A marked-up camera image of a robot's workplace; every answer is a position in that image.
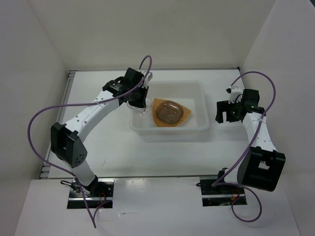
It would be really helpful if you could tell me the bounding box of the aluminium table frame rail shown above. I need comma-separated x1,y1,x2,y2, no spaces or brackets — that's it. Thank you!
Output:
40,70,78,179

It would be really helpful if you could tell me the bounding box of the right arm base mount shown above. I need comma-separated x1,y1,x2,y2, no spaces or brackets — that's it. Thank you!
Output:
196,176,247,207

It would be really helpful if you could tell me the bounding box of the woven bamboo basket tray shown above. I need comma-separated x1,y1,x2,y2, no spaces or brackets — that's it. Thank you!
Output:
152,98,191,127

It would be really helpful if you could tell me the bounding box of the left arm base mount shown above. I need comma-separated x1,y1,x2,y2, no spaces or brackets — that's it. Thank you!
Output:
60,178,115,209

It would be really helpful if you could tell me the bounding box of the clear plastic cup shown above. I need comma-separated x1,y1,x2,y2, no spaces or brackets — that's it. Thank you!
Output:
126,102,147,113
135,96,153,116

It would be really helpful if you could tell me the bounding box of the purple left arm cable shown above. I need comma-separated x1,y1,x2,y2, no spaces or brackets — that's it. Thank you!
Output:
27,56,153,229

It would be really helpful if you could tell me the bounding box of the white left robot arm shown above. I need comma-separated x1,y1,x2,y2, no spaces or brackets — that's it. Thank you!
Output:
51,68,153,197

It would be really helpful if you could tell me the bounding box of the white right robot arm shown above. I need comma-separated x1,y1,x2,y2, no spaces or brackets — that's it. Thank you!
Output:
216,86,285,192

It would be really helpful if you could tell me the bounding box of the translucent plastic bin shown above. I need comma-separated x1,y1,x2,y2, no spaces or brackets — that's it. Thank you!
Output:
129,81,210,142

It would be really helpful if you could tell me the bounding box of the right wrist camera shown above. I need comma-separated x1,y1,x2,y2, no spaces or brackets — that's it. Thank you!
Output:
226,86,243,104

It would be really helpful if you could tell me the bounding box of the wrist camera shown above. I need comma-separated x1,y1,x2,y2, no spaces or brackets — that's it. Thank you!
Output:
226,86,243,104
141,71,153,88

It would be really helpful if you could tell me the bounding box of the clear plastic cup front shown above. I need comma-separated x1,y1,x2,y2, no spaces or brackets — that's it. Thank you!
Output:
126,102,147,113

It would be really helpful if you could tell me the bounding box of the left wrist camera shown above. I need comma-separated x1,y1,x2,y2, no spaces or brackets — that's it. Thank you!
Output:
141,71,153,88

